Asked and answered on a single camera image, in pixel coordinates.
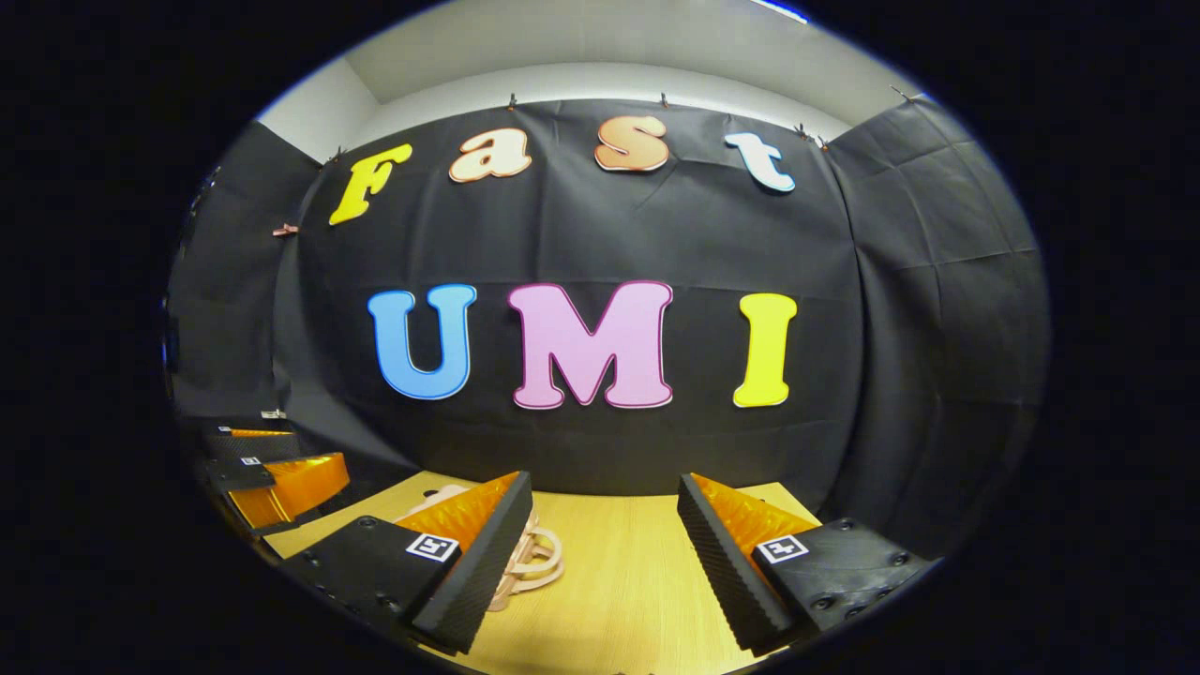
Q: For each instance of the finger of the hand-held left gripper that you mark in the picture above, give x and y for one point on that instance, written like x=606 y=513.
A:
x=253 y=445
x=244 y=473

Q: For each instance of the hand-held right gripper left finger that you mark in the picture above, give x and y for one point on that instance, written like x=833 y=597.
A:
x=483 y=562

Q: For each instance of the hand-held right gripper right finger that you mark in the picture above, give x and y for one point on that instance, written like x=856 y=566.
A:
x=722 y=562

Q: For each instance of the black backdrop cloth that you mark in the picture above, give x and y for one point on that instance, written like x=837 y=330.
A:
x=600 y=234

